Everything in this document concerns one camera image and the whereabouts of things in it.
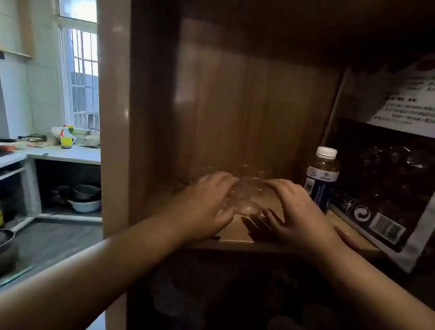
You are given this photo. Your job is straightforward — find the person's right hand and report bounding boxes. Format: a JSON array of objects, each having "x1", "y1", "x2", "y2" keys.
[{"x1": 254, "y1": 177, "x2": 368, "y2": 266}]

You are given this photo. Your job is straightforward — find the person's left hand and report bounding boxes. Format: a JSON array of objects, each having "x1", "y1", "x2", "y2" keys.
[{"x1": 160, "y1": 165, "x2": 241, "y2": 252}]

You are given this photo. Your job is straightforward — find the person's left forearm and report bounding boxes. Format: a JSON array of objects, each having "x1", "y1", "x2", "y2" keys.
[{"x1": 0, "y1": 195, "x2": 197, "y2": 330}]

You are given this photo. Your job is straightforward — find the person's right forearm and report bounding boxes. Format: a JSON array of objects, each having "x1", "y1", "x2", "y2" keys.
[{"x1": 292, "y1": 239, "x2": 435, "y2": 330}]

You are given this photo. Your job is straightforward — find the white-capped bottle with blue label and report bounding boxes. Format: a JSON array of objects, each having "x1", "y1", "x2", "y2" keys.
[{"x1": 301, "y1": 144, "x2": 343, "y2": 215}]

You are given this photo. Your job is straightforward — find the large bag of dark dried food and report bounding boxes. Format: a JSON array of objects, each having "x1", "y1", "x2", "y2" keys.
[{"x1": 309, "y1": 31, "x2": 435, "y2": 277}]

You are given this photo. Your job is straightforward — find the brown wooden cabinet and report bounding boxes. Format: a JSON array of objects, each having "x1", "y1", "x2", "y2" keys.
[{"x1": 51, "y1": 0, "x2": 435, "y2": 330}]

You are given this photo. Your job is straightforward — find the white basin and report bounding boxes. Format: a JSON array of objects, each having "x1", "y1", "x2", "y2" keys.
[{"x1": 66, "y1": 195, "x2": 103, "y2": 216}]

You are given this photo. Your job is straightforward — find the metal pot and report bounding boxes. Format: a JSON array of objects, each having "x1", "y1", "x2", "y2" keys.
[{"x1": 70, "y1": 183, "x2": 102, "y2": 204}]

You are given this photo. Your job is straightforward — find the stacked dishes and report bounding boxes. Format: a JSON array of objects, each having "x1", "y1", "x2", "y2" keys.
[{"x1": 82, "y1": 129, "x2": 102, "y2": 148}]

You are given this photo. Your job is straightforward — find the white kitchen counter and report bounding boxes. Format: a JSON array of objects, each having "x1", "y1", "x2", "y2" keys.
[{"x1": 0, "y1": 135, "x2": 111, "y2": 236}]

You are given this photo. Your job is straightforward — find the yellow dish soap bottle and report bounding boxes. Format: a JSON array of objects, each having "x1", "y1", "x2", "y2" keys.
[{"x1": 58, "y1": 125, "x2": 77, "y2": 151}]

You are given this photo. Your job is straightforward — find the barred kitchen window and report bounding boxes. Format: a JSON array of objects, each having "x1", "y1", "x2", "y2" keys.
[{"x1": 41, "y1": 0, "x2": 116, "y2": 132}]

